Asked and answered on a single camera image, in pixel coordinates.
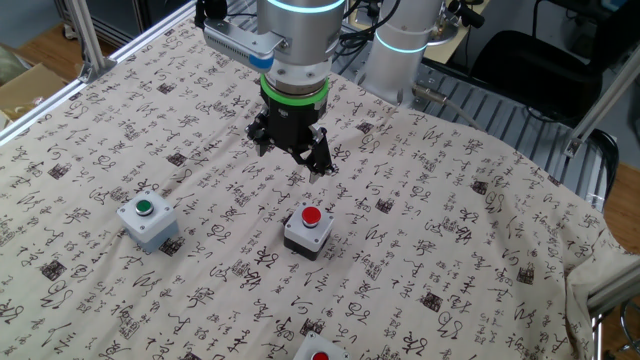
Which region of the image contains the chrome stool ring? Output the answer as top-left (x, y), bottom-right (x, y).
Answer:
top-left (617, 297), bottom-right (640, 354)

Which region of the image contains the olive green bag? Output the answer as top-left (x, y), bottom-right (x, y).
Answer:
top-left (0, 44), bottom-right (31, 86)

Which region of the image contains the green flange adapter ring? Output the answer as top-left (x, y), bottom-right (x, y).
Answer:
top-left (258, 73), bottom-right (331, 107)

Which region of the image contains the beige desk board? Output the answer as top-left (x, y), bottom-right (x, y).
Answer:
top-left (424, 0), bottom-right (494, 66)

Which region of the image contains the aluminium table edge rail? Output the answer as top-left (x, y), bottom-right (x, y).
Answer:
top-left (587, 267), bottom-right (640, 360)
top-left (0, 0), bottom-right (199, 146)

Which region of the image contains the silver wrist camera blue end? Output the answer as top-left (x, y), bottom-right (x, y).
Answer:
top-left (202, 18), bottom-right (276, 72)

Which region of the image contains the green button white box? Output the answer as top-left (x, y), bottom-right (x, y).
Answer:
top-left (116, 188), bottom-right (180, 254)

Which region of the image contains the beige calligraphy print tablecloth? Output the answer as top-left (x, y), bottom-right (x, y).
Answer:
top-left (0, 7), bottom-right (640, 360)

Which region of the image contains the black camera cable plug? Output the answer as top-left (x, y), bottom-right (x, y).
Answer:
top-left (193, 0), bottom-right (229, 29)

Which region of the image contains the grey cable metal connector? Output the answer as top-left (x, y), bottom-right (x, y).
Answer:
top-left (410, 83), bottom-right (484, 132)

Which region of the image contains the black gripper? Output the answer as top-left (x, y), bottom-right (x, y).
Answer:
top-left (244, 97), bottom-right (337, 185)

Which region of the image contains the brown cardboard box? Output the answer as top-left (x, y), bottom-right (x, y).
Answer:
top-left (0, 62), bottom-right (69, 121)

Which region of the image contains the red button grey-base box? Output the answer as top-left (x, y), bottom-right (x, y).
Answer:
top-left (292, 330), bottom-right (352, 360)

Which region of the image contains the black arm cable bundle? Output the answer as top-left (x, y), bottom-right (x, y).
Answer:
top-left (327, 0), bottom-right (401, 64)

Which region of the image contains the red mushroom button black-base box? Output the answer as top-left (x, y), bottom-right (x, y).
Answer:
top-left (283, 201), bottom-right (335, 262)

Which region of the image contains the dark equipment rack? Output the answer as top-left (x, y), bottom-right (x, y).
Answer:
top-left (54, 0), bottom-right (196, 49)

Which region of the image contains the black cable loop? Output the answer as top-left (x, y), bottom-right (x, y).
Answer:
top-left (574, 127), bottom-right (621, 204)

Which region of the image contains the black office chair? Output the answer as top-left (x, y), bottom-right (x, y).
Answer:
top-left (469, 29), bottom-right (606, 124)

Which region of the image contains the black webcam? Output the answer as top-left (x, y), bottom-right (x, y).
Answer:
top-left (447, 0), bottom-right (486, 30)

